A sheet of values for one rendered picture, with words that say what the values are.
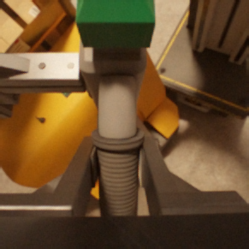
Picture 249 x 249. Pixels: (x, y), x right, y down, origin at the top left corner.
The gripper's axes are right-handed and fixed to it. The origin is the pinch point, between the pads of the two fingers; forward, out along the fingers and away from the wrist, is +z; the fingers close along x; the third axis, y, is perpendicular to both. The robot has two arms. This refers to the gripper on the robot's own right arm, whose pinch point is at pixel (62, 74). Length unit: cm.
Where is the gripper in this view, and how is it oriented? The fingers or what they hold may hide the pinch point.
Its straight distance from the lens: 17.4
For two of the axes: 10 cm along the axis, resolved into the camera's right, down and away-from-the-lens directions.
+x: 0.2, -2.2, -9.7
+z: 10.0, 0.0, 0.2
